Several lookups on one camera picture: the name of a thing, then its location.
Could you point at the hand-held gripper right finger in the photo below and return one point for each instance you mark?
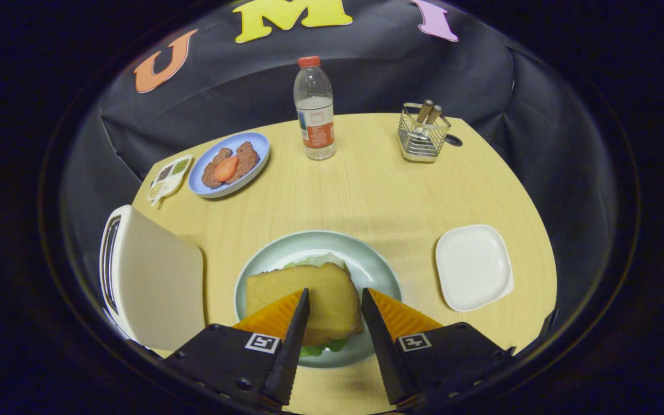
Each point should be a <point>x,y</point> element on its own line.
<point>447,357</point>

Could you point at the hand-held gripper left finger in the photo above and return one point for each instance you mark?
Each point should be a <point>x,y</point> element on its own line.
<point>234,363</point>

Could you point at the toast bread slice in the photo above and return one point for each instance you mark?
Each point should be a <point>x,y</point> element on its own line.
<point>326,300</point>

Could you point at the green lettuce leaf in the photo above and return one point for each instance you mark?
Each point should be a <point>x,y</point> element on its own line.
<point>316,259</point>

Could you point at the white square plate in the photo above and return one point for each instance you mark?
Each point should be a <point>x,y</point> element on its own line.
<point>473,268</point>

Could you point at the white toaster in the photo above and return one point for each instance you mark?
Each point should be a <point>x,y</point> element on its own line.
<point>162,288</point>

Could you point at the pale green plate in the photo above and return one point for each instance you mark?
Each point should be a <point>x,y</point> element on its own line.
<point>309,243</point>

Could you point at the brown meat patty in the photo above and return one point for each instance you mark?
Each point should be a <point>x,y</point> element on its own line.
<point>248,158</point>
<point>212,173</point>

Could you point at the red tomato slice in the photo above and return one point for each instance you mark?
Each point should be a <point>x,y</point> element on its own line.
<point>226,169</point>

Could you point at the white seasoning tray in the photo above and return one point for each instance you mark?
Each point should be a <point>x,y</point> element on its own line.
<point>169,178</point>

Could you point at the blue plate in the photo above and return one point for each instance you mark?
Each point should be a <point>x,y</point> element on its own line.
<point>260,146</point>

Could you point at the clear plastic water bottle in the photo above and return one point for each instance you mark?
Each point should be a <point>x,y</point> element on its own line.
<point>314,115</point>

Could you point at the black backdrop cloth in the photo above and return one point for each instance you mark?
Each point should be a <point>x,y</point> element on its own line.
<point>378,75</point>

